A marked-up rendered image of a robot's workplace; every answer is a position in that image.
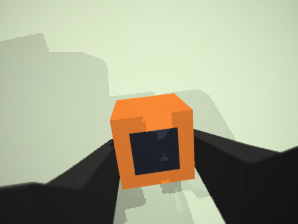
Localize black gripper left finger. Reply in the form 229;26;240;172
0;139;120;224

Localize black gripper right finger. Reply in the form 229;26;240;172
193;129;298;224

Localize orange block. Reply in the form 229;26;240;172
110;93;195;190

